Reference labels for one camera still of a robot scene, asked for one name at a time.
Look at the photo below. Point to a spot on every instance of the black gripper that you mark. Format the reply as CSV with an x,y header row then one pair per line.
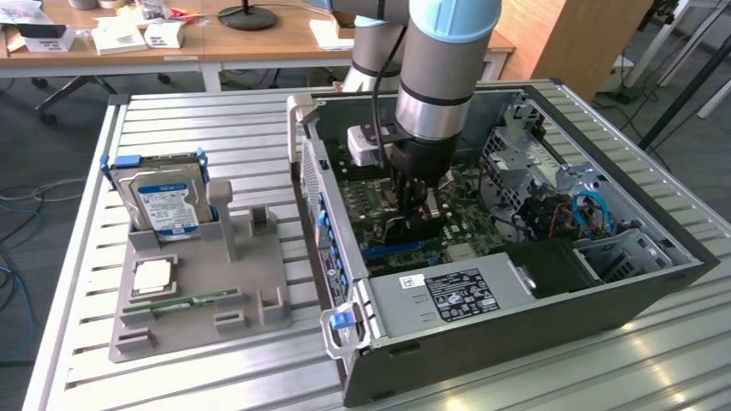
x,y
426,156

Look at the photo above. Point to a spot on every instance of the green Nvidia graphics card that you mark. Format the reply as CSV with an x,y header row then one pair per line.
x,y
411,233

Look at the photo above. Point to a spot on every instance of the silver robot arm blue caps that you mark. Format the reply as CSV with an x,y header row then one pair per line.
x,y
439,64

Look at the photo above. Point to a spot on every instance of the metal socket cover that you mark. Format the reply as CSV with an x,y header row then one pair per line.
x,y
450,182

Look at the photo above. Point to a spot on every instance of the CPU socket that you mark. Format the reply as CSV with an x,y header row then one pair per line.
x,y
383,194

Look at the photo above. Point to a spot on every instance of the perforated metal drive cage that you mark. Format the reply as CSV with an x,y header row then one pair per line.
x,y
514,171

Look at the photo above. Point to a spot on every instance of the green motherboard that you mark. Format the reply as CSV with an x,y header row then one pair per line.
x,y
466,224

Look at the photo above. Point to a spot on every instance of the black case lock tab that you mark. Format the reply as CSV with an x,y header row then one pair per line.
x,y
323,164

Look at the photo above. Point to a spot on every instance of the blue expansion slot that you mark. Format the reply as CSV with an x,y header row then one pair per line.
x,y
394,251

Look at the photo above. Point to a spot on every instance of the silver chipset heatsink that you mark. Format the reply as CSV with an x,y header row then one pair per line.
x,y
468,251

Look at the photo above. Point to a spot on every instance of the white booklet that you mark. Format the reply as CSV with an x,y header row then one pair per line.
x,y
328,36

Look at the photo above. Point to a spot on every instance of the brown cardboard box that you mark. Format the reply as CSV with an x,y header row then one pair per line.
x,y
344,20

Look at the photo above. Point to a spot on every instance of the black power strip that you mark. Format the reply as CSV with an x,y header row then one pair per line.
x,y
619,96

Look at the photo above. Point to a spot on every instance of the wooden cabinet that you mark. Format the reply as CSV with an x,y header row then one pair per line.
x,y
571,43

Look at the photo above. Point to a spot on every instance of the grey power supply unit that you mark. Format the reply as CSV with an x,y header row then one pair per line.
x,y
399,312

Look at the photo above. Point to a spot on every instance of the wooden desk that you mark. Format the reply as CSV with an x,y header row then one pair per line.
x,y
256,43

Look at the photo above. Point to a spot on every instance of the small white box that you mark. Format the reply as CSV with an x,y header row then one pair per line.
x,y
622,68

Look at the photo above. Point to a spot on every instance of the silver disk bay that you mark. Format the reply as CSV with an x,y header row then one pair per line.
x,y
639,252

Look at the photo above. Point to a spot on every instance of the black lamp base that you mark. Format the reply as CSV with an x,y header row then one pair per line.
x,y
248,20

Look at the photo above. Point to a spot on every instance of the hard disk in blue carrier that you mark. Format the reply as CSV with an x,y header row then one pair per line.
x,y
166,201

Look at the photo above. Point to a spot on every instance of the black tripod pole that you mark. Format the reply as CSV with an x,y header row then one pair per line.
x,y
686,99

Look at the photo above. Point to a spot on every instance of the black open PC case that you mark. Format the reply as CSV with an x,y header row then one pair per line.
x,y
486,364

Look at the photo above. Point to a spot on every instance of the white box black print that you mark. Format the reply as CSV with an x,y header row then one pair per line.
x,y
163,38

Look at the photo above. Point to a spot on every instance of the green RAM stick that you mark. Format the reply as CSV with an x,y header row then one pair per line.
x,y
183,300

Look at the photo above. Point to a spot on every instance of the silver CPU chip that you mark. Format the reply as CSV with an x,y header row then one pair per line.
x,y
154,278

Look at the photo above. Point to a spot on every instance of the grey parts rack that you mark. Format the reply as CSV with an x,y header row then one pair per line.
x,y
200,334

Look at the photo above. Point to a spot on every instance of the clear plastic bag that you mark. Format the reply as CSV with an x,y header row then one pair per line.
x,y
154,8

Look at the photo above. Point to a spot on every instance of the white open box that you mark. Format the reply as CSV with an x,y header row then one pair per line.
x,y
116,40

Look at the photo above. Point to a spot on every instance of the black office chair base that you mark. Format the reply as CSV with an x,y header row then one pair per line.
x,y
63,95

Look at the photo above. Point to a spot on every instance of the grey cup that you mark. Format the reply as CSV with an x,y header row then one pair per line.
x,y
84,4

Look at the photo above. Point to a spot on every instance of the white box black lid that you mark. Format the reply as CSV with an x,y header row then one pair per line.
x,y
48,43

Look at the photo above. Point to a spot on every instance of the paper sheets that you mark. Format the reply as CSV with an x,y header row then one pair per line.
x,y
23,13

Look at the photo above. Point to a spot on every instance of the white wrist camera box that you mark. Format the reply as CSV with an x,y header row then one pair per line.
x,y
363,147

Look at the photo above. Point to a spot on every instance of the white table frame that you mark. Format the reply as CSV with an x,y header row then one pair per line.
x,y
649,55

